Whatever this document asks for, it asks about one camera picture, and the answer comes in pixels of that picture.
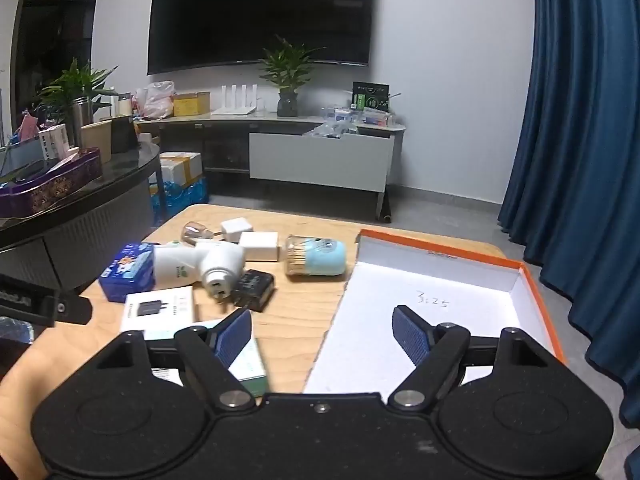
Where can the leafy plant steel cup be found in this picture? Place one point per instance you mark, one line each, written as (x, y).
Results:
(82, 110)

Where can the blue wrapped bottle pack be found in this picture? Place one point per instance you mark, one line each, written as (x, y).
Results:
(180, 200)

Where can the black power adapter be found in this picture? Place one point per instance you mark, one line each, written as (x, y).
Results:
(256, 287)

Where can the potted plant dark vase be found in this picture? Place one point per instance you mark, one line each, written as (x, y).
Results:
(287, 75)

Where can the yellow cardboard box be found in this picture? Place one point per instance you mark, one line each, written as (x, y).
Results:
(190, 105)

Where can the clear liquid refill bottle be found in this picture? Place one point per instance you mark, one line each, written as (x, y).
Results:
(195, 232)

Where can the white plastic bag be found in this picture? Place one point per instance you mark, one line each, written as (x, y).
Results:
(155, 100)

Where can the television cabinet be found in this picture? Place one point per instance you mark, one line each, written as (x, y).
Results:
(220, 145)

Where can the large black television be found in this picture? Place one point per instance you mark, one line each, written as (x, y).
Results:
(260, 10)

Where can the teal cardboard box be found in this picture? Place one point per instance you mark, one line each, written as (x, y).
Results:
(247, 365)

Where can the white printed carton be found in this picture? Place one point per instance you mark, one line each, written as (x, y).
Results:
(54, 141)

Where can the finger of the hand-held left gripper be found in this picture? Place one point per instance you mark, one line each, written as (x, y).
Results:
(75, 308)

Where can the light blue toothpick holder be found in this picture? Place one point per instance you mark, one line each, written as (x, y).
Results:
(320, 260)

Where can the orange rimmed white box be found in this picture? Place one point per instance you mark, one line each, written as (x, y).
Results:
(400, 285)

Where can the purple patterned tin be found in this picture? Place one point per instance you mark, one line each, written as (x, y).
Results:
(50, 187)

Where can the clear plastic bags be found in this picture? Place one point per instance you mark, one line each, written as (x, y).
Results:
(330, 130)

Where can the blue tissue pack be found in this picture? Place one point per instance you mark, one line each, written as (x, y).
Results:
(125, 270)

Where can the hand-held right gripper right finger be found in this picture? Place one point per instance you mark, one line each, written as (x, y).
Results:
(410, 337)

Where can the small black box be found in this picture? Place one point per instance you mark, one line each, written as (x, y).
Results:
(122, 135)

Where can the white router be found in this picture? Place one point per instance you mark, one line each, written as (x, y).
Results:
(235, 105)

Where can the white charger cube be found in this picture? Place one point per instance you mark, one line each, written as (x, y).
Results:
(259, 246)
(235, 230)

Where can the white SUPERB cup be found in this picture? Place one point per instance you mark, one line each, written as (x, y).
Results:
(172, 265)
(220, 265)

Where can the green and black box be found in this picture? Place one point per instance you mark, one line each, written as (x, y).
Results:
(371, 96)

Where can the white taped cardboard box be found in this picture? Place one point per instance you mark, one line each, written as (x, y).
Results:
(180, 167)

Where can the dark round table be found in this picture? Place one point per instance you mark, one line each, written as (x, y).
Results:
(90, 220)

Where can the pile of small packets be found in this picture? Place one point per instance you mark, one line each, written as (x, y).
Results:
(360, 116)

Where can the white adapter package box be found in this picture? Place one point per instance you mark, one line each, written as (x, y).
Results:
(160, 310)

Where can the white canister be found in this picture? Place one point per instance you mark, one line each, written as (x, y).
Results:
(122, 105)

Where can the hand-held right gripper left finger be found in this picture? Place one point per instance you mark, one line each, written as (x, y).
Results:
(235, 337)

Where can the blue curtain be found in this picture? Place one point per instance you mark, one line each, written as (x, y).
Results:
(580, 160)

